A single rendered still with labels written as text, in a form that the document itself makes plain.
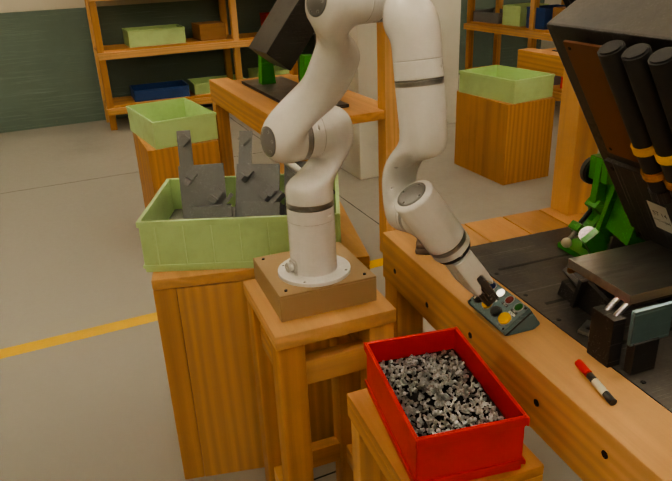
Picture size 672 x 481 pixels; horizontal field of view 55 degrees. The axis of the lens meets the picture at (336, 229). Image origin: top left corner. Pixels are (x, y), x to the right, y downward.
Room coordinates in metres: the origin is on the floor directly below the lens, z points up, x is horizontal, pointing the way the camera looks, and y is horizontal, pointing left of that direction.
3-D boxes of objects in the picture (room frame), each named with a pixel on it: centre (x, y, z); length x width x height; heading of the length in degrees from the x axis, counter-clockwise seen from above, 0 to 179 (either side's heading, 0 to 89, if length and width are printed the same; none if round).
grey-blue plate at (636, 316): (1.05, -0.60, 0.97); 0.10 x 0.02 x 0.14; 109
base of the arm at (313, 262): (1.51, 0.06, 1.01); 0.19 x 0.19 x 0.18
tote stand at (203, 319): (2.05, 0.27, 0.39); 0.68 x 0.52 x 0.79; 99
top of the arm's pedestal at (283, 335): (1.50, 0.06, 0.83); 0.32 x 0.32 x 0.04; 20
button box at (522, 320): (1.27, -0.37, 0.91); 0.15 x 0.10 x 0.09; 19
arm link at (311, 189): (1.53, 0.04, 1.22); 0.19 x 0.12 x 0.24; 124
